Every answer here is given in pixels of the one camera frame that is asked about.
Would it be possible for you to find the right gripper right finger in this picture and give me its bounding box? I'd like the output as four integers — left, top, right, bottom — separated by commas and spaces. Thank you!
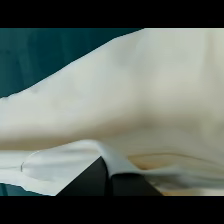
111, 172, 165, 197

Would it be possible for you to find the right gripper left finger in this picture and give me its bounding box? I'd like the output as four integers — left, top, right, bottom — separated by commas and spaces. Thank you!
55, 156, 110, 197

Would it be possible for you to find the cream shirt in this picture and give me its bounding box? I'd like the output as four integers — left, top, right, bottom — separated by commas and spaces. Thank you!
0, 28, 224, 197

